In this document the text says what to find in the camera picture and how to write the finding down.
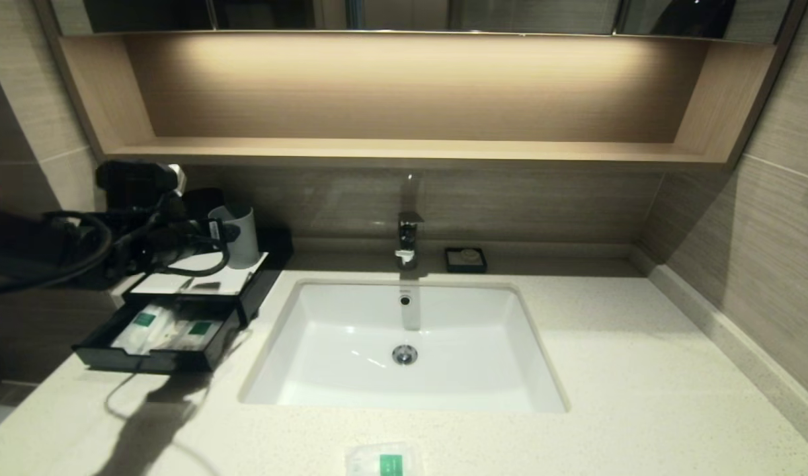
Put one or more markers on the white sink basin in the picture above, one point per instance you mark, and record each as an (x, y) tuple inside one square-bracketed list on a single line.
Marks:
[(463, 344)]

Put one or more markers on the packet with green square label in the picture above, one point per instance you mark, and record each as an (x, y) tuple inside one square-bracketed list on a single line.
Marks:
[(384, 461)]

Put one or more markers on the wooden wall shelf niche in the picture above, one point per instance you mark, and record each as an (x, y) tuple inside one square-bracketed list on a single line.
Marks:
[(404, 151)]

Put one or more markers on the mirror cabinet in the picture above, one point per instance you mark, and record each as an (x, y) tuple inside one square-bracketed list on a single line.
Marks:
[(510, 16)]

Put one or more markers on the black soap dish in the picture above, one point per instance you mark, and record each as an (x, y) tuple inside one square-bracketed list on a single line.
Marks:
[(451, 266)]

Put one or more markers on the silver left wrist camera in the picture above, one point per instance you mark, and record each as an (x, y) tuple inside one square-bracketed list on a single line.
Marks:
[(176, 180)]

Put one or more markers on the comb packet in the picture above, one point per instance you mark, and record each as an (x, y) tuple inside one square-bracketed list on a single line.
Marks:
[(176, 330)]

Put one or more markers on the vanity kit packet green label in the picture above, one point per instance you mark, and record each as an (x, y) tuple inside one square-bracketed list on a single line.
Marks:
[(202, 330)]

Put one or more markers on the black cylindrical cup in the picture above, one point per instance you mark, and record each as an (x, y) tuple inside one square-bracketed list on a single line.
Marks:
[(202, 201)]

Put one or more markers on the chrome sink drain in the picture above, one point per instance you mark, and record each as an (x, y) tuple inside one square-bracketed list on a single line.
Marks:
[(404, 355)]

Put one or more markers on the black amenity box housing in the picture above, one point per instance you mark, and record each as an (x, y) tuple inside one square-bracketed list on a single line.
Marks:
[(275, 261)]

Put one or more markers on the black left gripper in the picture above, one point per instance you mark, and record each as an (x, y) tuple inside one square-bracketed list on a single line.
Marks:
[(153, 244)]

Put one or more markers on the chrome faucet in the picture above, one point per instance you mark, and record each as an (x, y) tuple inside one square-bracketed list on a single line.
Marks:
[(408, 238)]

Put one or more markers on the white board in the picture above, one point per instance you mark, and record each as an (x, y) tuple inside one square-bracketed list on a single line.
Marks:
[(225, 281)]

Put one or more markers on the toothbrush packet with green label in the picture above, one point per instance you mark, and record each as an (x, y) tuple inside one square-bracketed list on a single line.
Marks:
[(139, 327)]

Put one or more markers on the small round soap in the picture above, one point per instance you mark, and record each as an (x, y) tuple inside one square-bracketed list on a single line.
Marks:
[(470, 256)]

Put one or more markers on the grey plastic cup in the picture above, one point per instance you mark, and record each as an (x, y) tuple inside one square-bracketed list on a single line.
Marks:
[(244, 241)]

